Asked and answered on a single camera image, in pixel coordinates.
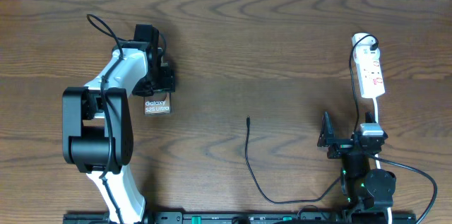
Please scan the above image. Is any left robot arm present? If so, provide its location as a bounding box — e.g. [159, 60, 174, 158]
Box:
[62, 40, 174, 223]

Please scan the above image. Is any black USB charging cable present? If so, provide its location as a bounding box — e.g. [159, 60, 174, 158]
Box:
[244, 33, 380, 206]

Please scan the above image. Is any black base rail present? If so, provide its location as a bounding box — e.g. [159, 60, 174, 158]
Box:
[62, 210, 417, 224]

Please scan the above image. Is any white power strip cord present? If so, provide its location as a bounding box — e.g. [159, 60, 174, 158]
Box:
[371, 97, 393, 224]

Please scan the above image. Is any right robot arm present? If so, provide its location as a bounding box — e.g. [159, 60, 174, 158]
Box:
[317, 113, 396, 223]

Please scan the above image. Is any white power strip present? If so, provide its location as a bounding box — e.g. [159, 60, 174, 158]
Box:
[353, 45, 385, 99]

